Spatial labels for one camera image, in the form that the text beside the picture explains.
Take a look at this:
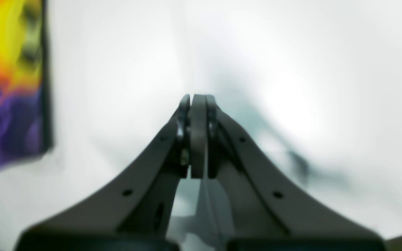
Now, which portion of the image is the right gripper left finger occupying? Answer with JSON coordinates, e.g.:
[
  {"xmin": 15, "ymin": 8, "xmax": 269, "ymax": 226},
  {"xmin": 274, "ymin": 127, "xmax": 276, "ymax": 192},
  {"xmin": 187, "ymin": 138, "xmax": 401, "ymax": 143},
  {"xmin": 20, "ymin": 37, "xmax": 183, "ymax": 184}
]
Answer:
[{"xmin": 16, "ymin": 94, "xmax": 190, "ymax": 251}]

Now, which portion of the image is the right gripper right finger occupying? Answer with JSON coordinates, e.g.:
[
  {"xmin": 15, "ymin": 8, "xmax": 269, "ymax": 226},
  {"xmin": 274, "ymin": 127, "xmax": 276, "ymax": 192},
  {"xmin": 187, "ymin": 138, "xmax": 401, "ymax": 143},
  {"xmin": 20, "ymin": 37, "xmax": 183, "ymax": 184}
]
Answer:
[{"xmin": 198, "ymin": 95, "xmax": 386, "ymax": 251}]

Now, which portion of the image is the black T-shirt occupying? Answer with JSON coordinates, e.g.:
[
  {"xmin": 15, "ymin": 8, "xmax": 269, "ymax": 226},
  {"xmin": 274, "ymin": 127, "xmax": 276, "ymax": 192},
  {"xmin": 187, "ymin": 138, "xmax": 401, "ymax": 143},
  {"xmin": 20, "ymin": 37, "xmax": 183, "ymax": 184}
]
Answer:
[{"xmin": 0, "ymin": 0, "xmax": 52, "ymax": 169}]

